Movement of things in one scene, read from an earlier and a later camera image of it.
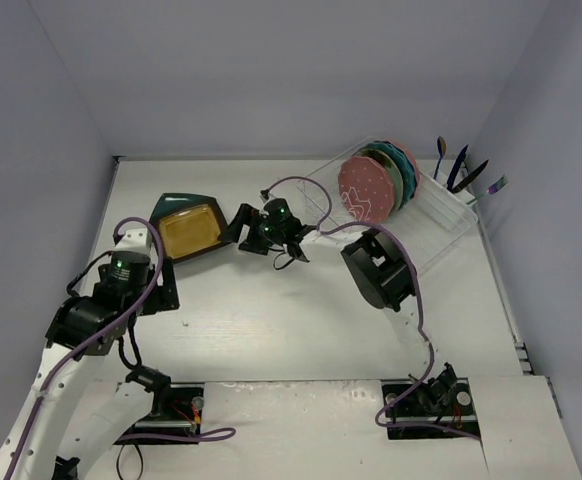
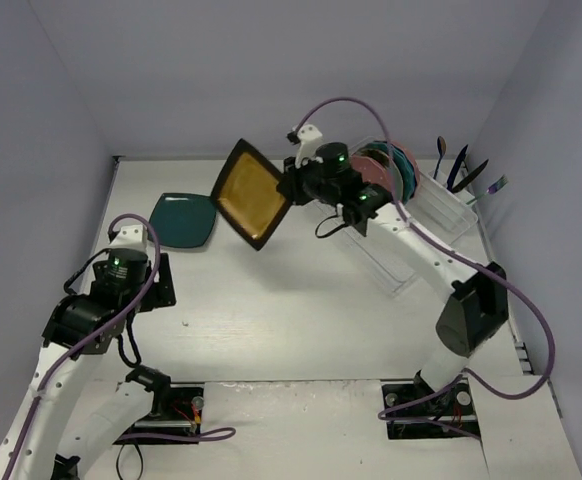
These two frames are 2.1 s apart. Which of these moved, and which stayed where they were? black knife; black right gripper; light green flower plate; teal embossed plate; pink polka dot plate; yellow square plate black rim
Moved: yellow square plate black rim; black right gripper
Stayed: black knife; pink polka dot plate; teal embossed plate; light green flower plate
